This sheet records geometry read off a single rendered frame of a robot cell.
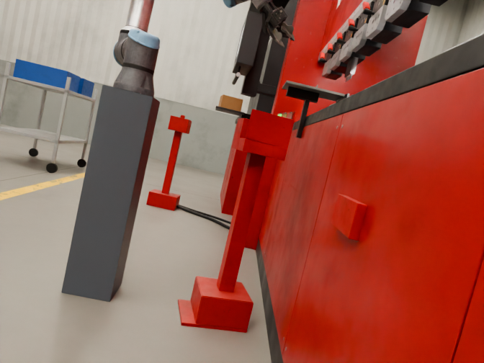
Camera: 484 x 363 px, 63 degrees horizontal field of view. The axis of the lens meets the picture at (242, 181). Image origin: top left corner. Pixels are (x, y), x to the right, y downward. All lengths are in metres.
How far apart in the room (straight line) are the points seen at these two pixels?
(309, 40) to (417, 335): 2.43
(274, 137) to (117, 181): 0.58
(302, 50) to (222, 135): 5.98
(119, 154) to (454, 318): 1.22
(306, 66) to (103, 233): 1.79
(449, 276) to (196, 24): 8.62
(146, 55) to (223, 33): 7.40
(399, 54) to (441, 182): 2.42
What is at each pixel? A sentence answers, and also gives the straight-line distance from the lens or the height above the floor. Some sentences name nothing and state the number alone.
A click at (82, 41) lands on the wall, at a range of 9.26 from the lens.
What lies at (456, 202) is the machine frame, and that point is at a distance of 0.52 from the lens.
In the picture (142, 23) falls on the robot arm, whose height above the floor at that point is 1.06.
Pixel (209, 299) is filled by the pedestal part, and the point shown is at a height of 0.11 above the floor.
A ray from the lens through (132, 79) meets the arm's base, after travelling 1.50.
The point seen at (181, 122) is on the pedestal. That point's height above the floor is 0.76.
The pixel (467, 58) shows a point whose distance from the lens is 0.60.
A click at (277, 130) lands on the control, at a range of 1.41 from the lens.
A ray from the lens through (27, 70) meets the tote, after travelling 4.50.
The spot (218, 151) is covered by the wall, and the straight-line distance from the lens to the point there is 8.60.
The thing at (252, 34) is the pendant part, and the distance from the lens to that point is 2.91.
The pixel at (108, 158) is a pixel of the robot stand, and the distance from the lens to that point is 1.49.
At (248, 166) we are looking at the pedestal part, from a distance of 1.46.
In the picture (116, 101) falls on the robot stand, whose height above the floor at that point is 0.73.
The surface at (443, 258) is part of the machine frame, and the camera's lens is 0.52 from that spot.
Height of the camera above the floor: 0.67
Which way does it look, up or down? 5 degrees down
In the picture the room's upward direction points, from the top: 13 degrees clockwise
